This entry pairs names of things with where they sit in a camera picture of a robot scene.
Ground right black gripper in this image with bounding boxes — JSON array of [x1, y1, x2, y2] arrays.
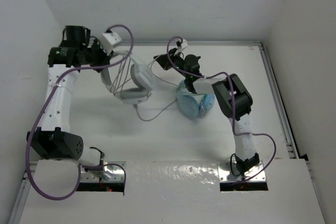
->
[[154, 48, 190, 79]]

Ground grey headphone cable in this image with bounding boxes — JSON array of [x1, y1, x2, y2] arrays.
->
[[110, 48, 182, 122]]

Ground white grey headphones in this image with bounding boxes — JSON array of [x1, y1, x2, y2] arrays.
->
[[100, 53, 154, 105]]

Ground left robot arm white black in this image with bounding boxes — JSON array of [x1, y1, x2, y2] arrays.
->
[[27, 26, 108, 166]]

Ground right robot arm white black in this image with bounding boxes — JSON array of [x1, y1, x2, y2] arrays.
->
[[153, 48, 259, 176]]

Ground light blue headphones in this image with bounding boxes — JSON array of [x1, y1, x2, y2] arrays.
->
[[176, 80, 216, 120]]

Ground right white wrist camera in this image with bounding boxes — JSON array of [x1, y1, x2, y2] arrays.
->
[[175, 39, 188, 54]]

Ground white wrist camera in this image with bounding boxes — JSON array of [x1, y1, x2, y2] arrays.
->
[[99, 32, 122, 55], [175, 39, 188, 54]]

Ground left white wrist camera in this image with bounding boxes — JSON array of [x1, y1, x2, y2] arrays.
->
[[99, 32, 122, 55]]

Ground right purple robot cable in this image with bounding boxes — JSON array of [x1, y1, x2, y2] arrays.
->
[[167, 37, 277, 183]]

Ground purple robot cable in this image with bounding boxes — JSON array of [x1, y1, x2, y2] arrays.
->
[[167, 37, 277, 183], [25, 24, 135, 200]]

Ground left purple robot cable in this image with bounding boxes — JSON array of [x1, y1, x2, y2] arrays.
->
[[25, 24, 135, 200]]

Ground aluminium table frame rail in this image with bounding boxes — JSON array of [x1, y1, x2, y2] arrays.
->
[[10, 40, 316, 224]]

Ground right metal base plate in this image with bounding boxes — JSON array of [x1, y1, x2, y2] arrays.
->
[[217, 161, 267, 184]]

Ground metal base plate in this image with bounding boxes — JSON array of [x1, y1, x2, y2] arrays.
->
[[80, 162, 126, 183], [217, 161, 267, 184]]

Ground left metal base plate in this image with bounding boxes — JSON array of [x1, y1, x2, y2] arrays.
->
[[80, 162, 126, 183]]

